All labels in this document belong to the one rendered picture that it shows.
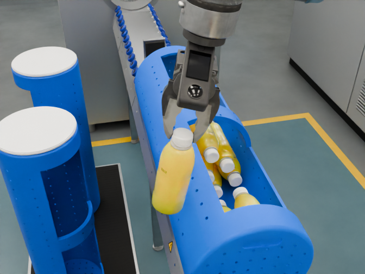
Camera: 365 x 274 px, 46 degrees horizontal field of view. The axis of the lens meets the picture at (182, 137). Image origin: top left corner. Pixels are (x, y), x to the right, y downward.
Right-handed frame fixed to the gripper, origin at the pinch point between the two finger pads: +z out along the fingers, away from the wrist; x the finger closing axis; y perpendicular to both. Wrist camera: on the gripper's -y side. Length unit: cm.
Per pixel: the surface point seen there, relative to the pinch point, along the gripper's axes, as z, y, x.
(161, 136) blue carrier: 23.8, 32.9, 2.2
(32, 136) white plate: 44, 51, 43
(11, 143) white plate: 45, 46, 49
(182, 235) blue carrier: 26.2, 0.2, -4.9
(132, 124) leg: 124, 185, 16
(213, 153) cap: 22.6, 27.4, -12.2
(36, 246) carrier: 90, 43, 40
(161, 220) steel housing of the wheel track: 54, 31, -3
